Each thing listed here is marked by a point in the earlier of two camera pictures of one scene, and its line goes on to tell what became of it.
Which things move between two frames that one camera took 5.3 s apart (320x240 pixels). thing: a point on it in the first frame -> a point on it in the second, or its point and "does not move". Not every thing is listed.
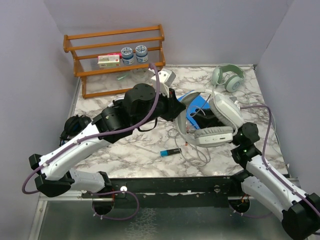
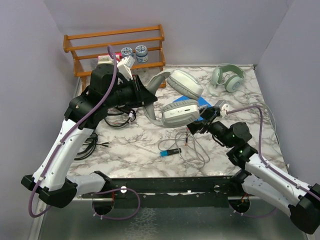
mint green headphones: [233, 82] does not move
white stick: [146, 148] does not move
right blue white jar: [141, 53] does not move
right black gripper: [206, 119] -> [208, 113]
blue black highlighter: [168, 152] does not move
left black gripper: [174, 107] -> [146, 96]
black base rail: [171, 193] does not move
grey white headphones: [211, 136] -> [177, 91]
